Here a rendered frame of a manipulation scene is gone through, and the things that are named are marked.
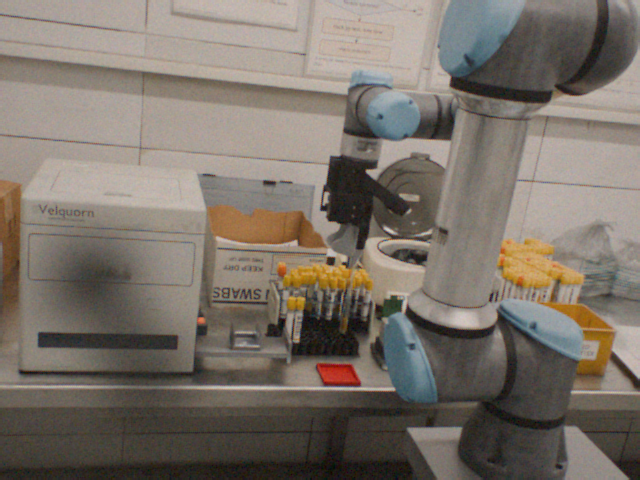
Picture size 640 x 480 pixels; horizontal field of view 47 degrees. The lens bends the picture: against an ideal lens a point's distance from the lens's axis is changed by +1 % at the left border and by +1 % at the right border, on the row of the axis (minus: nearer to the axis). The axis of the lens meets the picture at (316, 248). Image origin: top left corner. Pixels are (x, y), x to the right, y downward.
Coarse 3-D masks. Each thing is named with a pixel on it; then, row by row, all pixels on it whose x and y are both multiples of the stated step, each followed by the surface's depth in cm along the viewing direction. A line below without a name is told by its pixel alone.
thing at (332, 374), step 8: (320, 368) 133; (328, 368) 134; (336, 368) 134; (344, 368) 135; (352, 368) 134; (320, 376) 131; (328, 376) 131; (336, 376) 131; (344, 376) 132; (352, 376) 132; (328, 384) 128; (336, 384) 129; (344, 384) 129; (352, 384) 129; (360, 384) 130
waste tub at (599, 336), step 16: (544, 304) 155; (560, 304) 155; (576, 304) 156; (576, 320) 157; (592, 320) 152; (592, 336) 144; (608, 336) 144; (592, 352) 145; (608, 352) 146; (592, 368) 146
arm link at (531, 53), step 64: (512, 0) 76; (576, 0) 78; (448, 64) 82; (512, 64) 78; (576, 64) 80; (512, 128) 82; (448, 192) 87; (512, 192) 87; (448, 256) 88; (448, 320) 89; (448, 384) 92
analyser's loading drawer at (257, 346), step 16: (208, 336) 132; (224, 336) 132; (240, 336) 133; (256, 336) 131; (288, 336) 131; (208, 352) 126; (224, 352) 127; (240, 352) 127; (256, 352) 128; (272, 352) 129; (288, 352) 129
